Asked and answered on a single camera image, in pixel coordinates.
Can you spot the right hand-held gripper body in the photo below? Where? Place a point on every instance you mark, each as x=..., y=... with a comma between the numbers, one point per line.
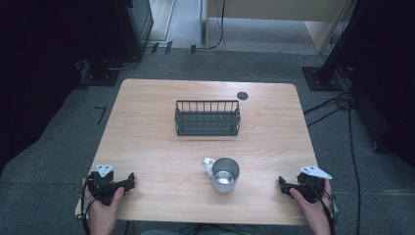
x=310, y=187

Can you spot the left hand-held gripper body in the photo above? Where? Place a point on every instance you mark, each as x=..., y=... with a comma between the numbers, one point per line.
x=103, y=187

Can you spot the person's right hand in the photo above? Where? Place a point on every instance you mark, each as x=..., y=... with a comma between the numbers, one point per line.
x=314, y=212

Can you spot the person's left hand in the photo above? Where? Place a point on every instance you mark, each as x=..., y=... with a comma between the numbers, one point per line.
x=101, y=213

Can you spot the black round table grommet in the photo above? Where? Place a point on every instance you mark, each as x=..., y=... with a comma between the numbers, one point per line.
x=242, y=95

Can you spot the black cabinet on stand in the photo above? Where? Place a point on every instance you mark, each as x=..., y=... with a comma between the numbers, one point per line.
x=133, y=29

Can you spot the light wooden cabinet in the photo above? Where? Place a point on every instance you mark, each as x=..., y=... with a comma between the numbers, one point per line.
x=277, y=9

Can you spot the black stand with base plate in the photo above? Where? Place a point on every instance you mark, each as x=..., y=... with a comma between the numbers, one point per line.
x=321, y=80

